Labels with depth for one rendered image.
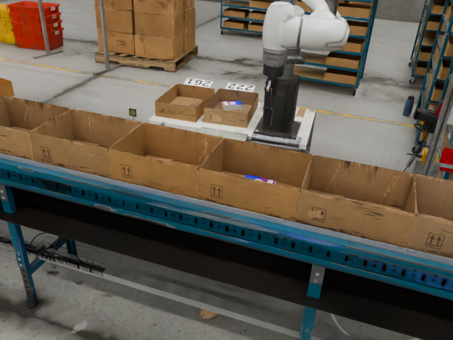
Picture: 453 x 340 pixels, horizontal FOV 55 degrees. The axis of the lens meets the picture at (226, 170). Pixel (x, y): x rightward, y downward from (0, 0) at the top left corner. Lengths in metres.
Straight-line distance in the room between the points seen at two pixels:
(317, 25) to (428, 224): 0.76
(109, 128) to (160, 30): 4.17
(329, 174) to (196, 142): 0.60
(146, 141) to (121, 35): 4.56
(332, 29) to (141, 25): 4.94
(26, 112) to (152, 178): 0.90
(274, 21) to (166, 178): 0.71
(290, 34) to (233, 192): 0.60
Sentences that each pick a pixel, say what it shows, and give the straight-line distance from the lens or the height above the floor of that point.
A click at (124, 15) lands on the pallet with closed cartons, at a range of 6.44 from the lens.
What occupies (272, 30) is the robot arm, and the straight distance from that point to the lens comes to 1.56.
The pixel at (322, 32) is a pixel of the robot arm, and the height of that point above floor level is 1.55.
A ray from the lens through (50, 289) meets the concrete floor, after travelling 2.76.
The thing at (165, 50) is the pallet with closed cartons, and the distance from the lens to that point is 6.25.
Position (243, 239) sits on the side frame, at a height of 0.80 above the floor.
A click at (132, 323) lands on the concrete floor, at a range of 2.48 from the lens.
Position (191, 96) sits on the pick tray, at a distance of 3.14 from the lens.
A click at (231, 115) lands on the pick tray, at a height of 0.82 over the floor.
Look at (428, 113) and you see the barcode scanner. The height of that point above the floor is 1.08.
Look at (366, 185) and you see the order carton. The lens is 1.85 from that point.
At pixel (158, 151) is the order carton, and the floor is 0.92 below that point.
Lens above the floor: 1.87
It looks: 30 degrees down
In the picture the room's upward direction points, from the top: 3 degrees clockwise
